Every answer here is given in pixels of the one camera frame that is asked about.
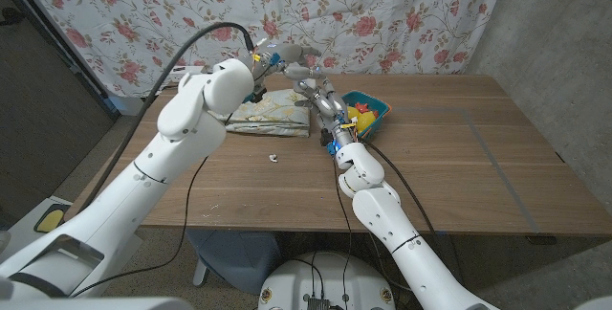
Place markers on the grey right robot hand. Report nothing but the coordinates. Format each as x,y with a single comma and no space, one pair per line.
337,118

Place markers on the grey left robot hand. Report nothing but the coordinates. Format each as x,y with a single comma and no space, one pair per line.
287,54

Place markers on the white AirPod earbud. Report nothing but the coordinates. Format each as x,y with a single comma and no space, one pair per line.
273,158

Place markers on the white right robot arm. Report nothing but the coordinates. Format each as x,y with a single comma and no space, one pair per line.
392,224

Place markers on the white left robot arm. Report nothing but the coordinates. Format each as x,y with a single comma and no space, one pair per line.
143,181

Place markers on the yellow toy lemon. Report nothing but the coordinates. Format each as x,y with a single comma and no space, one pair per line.
367,121
353,111

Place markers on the red toy fruit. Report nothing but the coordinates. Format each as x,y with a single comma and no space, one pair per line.
362,107

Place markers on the folded pale floral cloth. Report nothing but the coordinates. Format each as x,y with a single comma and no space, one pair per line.
282,114

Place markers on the teal basket with orange rim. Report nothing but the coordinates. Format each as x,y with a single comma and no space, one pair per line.
378,104

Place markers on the white power strip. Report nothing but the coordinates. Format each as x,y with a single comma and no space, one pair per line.
189,72

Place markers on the rose print backdrop curtain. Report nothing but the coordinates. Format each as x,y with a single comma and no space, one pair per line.
382,13

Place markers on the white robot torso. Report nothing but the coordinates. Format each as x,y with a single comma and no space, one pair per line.
334,276

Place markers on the blue-grey stool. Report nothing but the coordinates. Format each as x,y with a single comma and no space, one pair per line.
234,257

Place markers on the dark grey partition panel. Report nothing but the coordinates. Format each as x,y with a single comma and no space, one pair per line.
43,109

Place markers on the yellow and black floor pad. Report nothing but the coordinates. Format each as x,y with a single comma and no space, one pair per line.
50,219

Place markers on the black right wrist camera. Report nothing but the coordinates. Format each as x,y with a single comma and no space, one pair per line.
329,140

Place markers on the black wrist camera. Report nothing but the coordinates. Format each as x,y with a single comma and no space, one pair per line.
329,140
255,95

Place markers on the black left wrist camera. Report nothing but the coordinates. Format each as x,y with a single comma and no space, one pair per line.
255,95

